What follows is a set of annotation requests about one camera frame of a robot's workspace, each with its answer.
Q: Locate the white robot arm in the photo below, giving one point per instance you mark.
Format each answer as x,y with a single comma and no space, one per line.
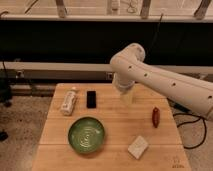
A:
192,93

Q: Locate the green ceramic bowl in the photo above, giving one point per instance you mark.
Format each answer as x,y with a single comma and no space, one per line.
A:
86,135

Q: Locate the white sponge block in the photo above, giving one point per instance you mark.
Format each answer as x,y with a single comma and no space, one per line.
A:
137,147

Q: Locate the white plastic bottle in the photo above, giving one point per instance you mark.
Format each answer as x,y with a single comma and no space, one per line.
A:
69,102

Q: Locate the translucent plastic cup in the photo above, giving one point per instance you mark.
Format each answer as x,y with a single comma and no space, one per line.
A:
127,97

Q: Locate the black rectangular block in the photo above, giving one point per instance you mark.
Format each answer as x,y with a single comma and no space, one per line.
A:
91,99

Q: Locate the red brown sausage toy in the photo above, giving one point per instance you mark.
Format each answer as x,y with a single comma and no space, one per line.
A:
156,117

